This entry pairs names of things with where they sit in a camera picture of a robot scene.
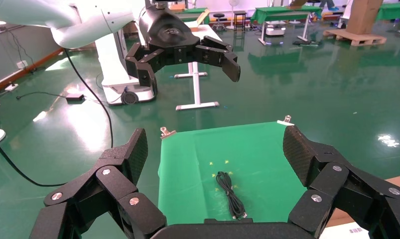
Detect wooden pallet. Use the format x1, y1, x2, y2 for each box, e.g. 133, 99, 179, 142
322, 28, 388, 47

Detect person legs blue shoes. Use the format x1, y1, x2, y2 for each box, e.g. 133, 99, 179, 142
318, 0, 340, 11

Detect black flat floor item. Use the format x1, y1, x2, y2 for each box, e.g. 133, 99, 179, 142
292, 39, 320, 47

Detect silver metal binder clip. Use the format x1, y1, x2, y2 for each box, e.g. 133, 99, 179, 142
159, 126, 177, 140
276, 115, 295, 126

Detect white printed instruction sheet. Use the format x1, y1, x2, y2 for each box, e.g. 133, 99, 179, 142
319, 222, 372, 239

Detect black data cable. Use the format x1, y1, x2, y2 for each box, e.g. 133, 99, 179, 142
215, 171, 248, 220

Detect white standing fan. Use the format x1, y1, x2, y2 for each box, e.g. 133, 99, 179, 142
227, 0, 241, 30

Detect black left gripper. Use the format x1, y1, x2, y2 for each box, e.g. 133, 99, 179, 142
125, 5, 242, 97

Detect black round stool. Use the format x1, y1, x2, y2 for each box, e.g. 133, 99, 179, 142
212, 12, 227, 32

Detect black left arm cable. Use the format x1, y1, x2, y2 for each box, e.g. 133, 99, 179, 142
0, 48, 115, 188

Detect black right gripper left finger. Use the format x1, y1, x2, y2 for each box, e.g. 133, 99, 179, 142
29, 127, 167, 239

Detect white low mobile robot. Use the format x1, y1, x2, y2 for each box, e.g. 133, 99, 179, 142
264, 20, 287, 37

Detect tall brown cardboard carton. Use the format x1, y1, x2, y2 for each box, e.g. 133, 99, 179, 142
346, 0, 384, 35

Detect black floor power cord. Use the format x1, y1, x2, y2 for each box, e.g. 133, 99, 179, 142
15, 91, 67, 101

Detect green table cloth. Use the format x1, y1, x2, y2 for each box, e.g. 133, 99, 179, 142
157, 121, 308, 225

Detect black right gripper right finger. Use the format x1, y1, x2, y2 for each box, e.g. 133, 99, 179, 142
282, 125, 400, 239

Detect white metal leg table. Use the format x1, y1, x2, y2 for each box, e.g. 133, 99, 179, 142
173, 23, 224, 112

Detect black square stand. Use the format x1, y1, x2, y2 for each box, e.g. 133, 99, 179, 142
233, 10, 248, 32

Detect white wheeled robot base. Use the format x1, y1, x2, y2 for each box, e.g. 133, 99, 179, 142
95, 28, 157, 106

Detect green cloth covered table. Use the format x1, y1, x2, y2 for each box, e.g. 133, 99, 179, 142
375, 1, 400, 35
173, 7, 210, 24
251, 5, 323, 46

